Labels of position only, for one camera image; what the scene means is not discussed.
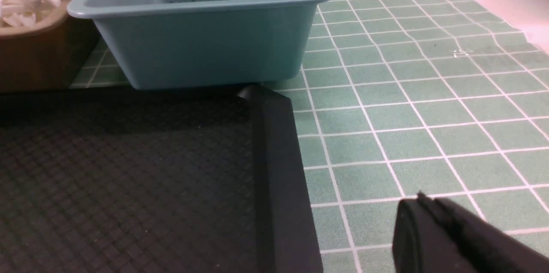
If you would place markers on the green checkered table mat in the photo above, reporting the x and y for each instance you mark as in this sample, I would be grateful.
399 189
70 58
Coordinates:
400 96

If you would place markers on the brown plastic spoon bin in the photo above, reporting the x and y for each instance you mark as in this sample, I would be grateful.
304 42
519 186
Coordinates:
48 55

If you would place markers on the blue plastic chopstick bin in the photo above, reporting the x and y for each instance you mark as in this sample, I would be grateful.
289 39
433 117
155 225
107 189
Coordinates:
162 44

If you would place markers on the black plastic serving tray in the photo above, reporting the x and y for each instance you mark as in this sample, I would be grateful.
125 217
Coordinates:
116 180

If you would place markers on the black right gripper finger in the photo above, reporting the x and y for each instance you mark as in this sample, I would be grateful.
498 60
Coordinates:
437 235

